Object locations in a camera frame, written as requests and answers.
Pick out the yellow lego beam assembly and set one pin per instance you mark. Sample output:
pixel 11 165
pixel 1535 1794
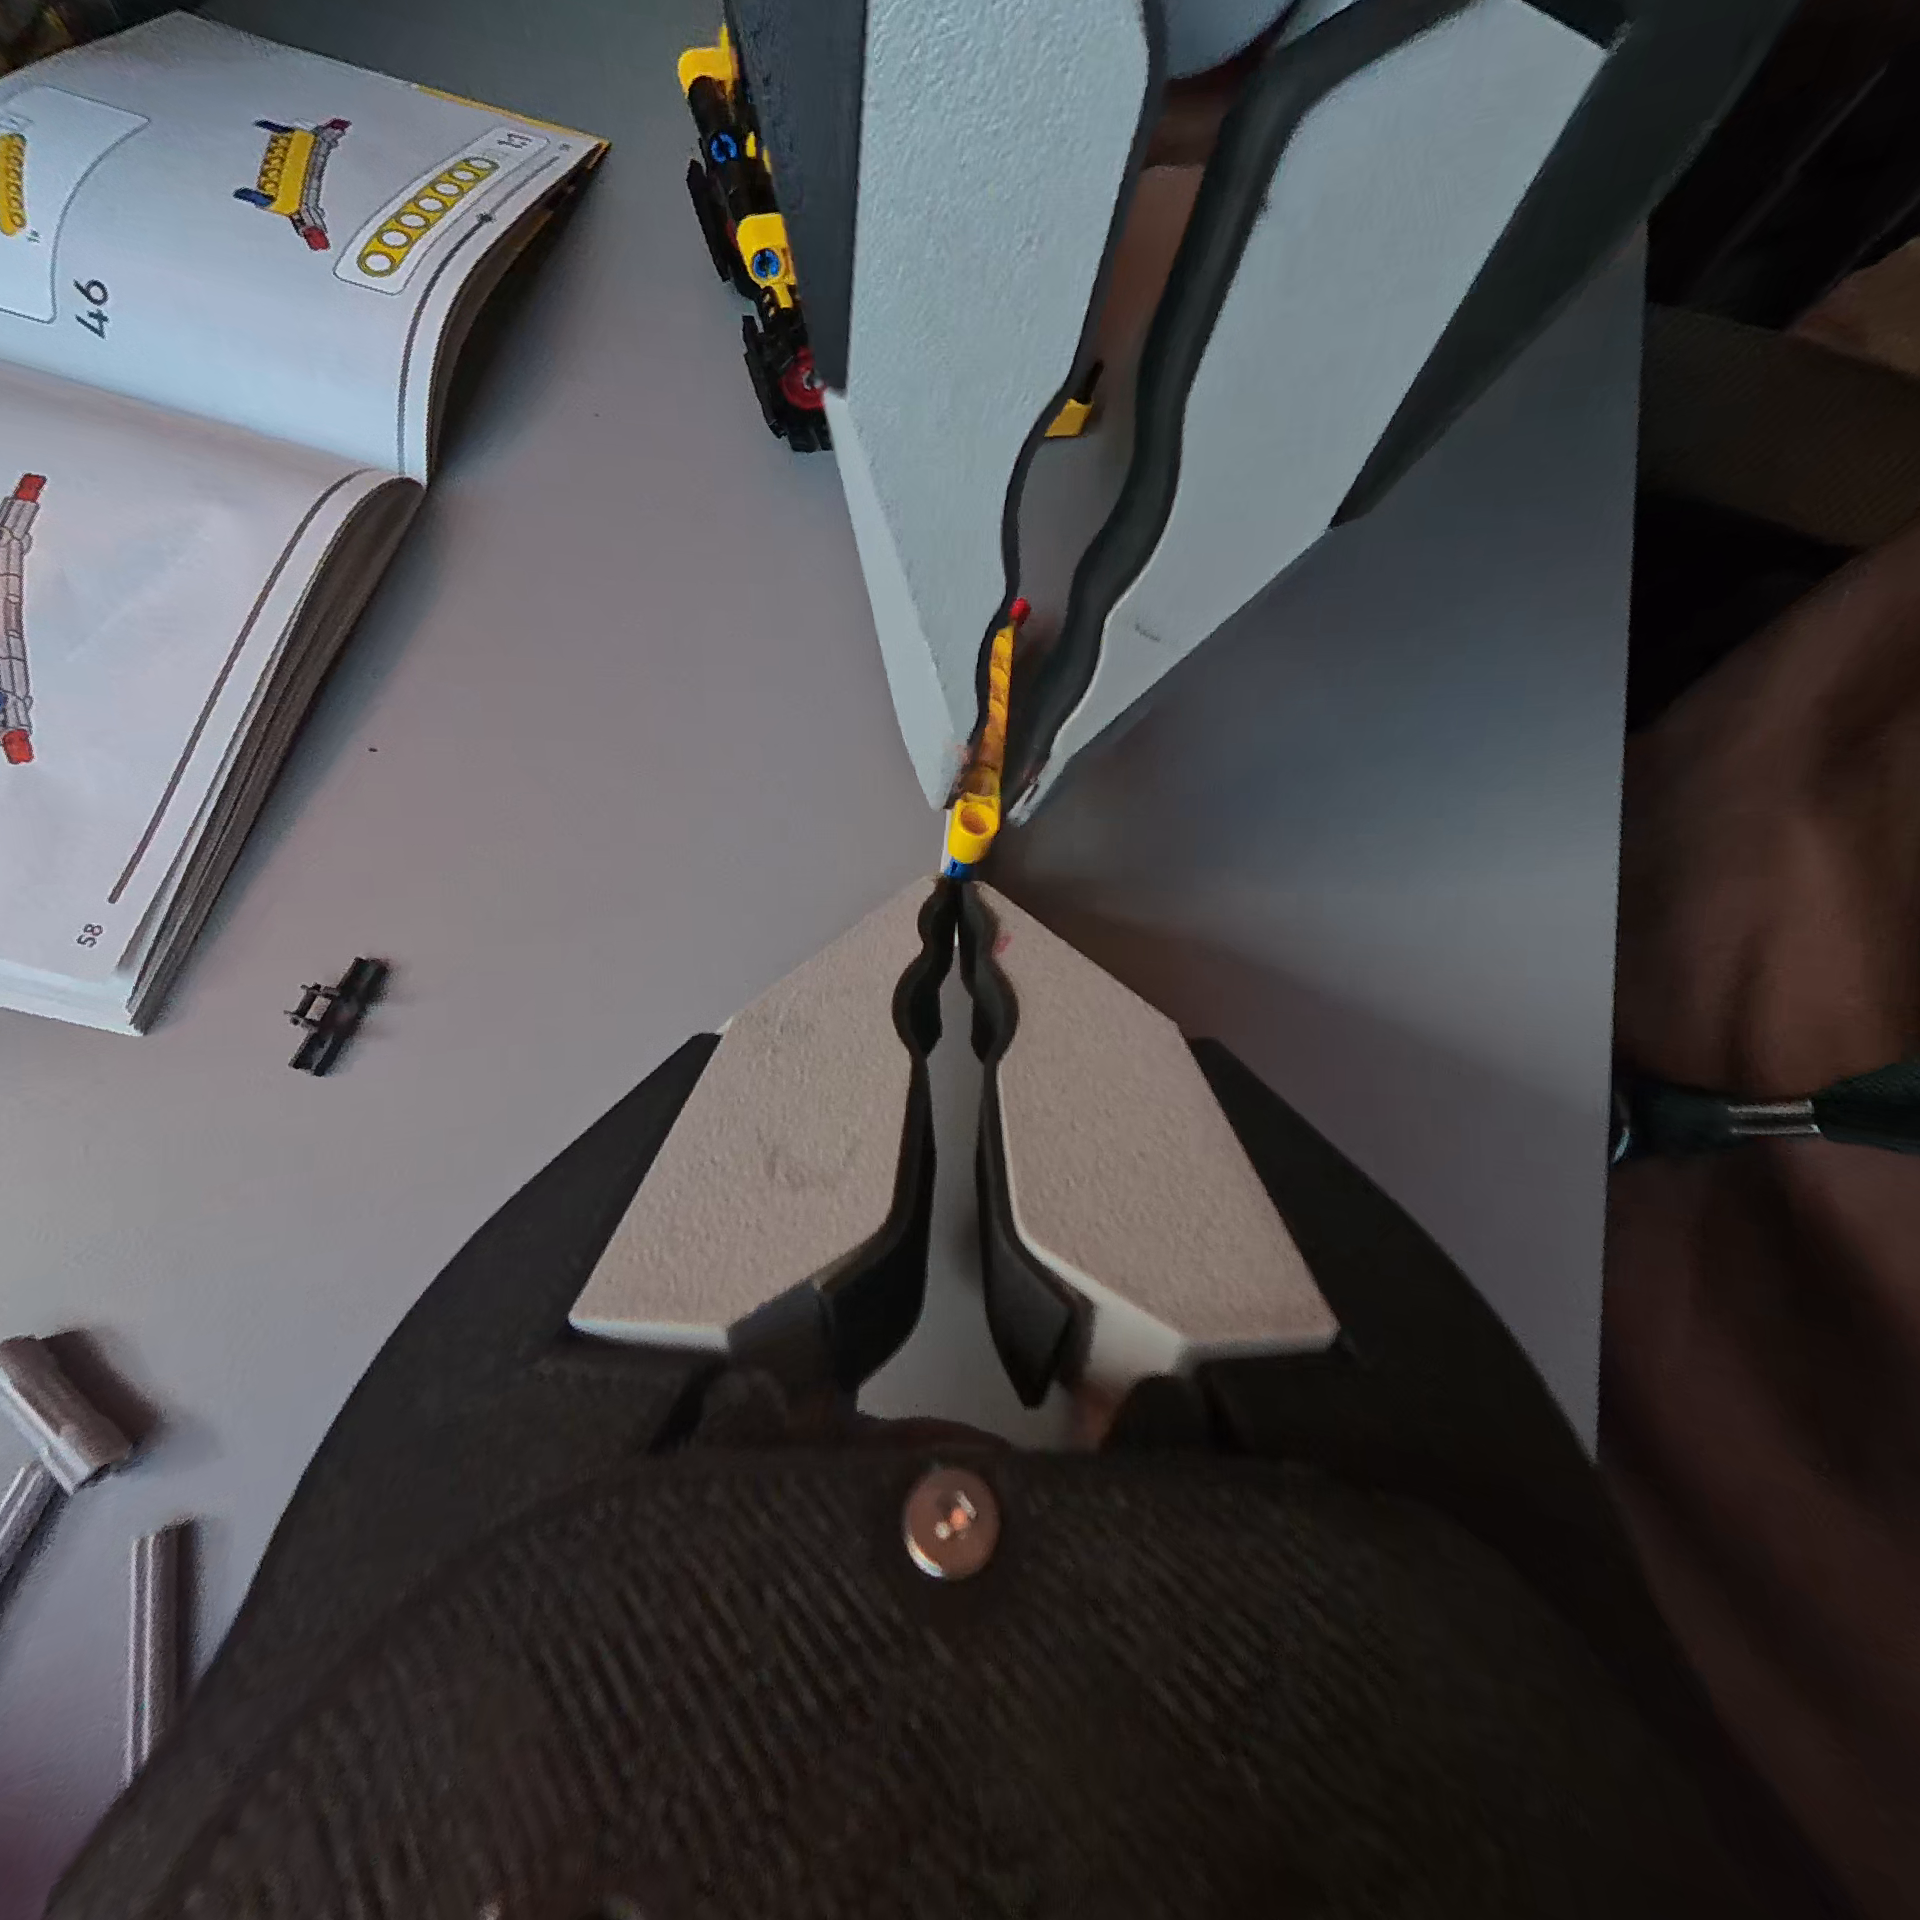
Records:
pixel 975 821

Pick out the yellow black lego bulldozer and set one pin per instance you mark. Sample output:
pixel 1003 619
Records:
pixel 765 255

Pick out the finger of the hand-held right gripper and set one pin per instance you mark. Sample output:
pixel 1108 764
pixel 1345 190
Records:
pixel 975 225
pixel 1350 300

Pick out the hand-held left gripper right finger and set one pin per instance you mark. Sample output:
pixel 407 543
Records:
pixel 1155 1186

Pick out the grey lego axle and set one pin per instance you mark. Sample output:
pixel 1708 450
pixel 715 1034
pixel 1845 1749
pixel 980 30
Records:
pixel 159 1651
pixel 19 1523

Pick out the lego instruction booklet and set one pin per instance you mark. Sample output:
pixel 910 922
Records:
pixel 224 451

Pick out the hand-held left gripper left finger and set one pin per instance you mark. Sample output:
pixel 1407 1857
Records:
pixel 765 1172

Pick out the small black lego connector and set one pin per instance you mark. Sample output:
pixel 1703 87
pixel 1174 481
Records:
pixel 339 1017

